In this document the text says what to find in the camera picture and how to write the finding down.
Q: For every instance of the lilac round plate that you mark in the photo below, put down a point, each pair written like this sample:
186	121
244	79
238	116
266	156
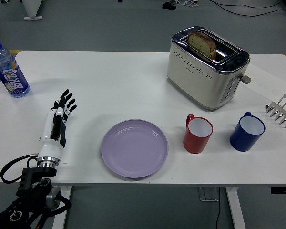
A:
134	148

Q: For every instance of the white stand foot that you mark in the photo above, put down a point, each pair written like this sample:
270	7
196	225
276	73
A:
32	9

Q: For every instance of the black floor device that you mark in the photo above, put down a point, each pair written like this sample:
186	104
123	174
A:
169	5

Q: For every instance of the cream steel toaster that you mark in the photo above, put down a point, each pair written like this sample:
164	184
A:
205	74

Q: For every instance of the white paper sheet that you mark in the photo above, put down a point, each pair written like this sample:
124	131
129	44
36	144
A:
269	78

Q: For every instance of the blue-capped drink bottle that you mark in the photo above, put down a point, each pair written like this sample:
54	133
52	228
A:
9	71

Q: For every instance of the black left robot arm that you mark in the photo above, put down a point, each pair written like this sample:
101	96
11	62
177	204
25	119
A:
28	195

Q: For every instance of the toasted bread slice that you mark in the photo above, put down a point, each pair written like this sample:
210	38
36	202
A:
202	45

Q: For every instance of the red mug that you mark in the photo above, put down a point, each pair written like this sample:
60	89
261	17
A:
197	134

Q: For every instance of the blue mug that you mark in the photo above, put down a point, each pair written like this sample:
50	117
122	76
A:
247	132

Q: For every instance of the black table control panel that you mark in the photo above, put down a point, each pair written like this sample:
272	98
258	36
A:
283	190

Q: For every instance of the steel toast rack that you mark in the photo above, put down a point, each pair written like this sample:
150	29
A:
282	109

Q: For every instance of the white table leg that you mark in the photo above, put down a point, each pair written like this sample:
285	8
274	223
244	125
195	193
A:
236	208
62	214

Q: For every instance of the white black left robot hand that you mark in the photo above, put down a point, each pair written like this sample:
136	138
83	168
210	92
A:
53	133

